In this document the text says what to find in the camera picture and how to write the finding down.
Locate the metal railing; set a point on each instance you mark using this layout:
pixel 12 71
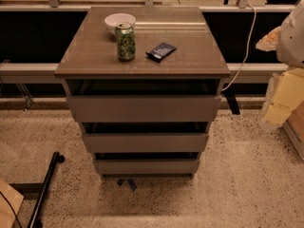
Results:
pixel 28 68

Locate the grey middle drawer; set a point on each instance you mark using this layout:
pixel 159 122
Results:
pixel 144 143

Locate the grey bottom drawer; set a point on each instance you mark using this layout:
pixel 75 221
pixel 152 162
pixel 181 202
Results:
pixel 146 167

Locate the brown cardboard piece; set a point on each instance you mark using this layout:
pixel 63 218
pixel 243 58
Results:
pixel 10 204

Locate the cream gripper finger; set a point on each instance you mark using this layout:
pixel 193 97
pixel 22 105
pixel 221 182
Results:
pixel 269 41
pixel 284 94

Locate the grey drawer cabinet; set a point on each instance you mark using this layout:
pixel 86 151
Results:
pixel 91 67

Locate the white bowl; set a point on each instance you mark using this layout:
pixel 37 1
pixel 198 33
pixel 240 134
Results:
pixel 112 20

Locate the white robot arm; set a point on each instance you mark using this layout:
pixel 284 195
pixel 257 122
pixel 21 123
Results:
pixel 290 42

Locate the grey top drawer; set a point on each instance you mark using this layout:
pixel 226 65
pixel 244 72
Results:
pixel 130 109

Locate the grey drawer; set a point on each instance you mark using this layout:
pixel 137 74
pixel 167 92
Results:
pixel 130 109
pixel 144 143
pixel 146 167

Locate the black metal stand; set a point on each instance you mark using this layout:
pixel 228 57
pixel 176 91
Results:
pixel 39 191

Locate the green soda can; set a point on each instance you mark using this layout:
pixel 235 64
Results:
pixel 125 40

